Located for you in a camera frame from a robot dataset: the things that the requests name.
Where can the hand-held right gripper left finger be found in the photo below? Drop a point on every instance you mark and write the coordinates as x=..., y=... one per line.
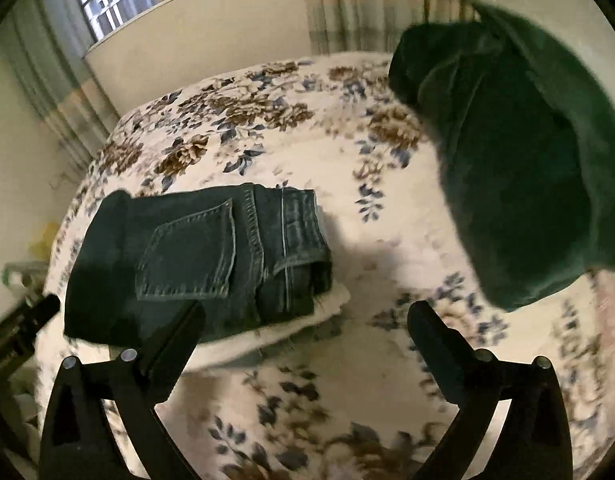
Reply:
x=180, y=345

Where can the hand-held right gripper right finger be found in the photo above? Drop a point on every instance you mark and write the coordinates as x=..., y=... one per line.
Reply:
x=437, y=355

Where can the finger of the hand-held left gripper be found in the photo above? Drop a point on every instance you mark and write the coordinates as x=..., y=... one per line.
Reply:
x=34, y=312

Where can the green and white bag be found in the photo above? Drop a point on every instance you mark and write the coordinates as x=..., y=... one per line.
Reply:
x=19, y=275

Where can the dark green plush blanket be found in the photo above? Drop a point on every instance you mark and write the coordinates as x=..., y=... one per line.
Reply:
x=512, y=160

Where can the bed with floral blanket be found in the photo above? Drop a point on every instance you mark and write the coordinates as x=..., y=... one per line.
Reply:
x=377, y=260

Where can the dark blue jeans pants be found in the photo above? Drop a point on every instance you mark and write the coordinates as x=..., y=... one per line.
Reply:
x=187, y=250

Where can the green striped curtain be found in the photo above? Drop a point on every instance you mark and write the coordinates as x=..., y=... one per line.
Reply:
x=377, y=5
x=47, y=85

